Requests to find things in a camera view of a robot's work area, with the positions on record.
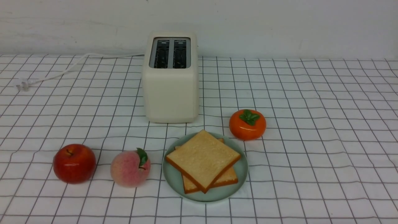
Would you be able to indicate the cream white toaster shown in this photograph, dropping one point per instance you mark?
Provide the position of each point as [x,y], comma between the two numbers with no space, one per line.
[170,77]

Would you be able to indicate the orange persimmon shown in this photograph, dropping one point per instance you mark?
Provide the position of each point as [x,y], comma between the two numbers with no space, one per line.
[247,124]

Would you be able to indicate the light green round plate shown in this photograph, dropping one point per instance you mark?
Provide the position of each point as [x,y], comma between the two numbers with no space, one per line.
[174,178]

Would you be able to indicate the pink peach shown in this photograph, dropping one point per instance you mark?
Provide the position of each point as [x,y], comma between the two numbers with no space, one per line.
[131,168]

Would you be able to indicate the red apple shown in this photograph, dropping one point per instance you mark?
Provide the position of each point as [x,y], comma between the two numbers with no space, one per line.
[74,163]

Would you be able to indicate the white checkered tablecloth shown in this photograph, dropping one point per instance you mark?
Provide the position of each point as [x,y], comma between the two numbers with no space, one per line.
[328,155]

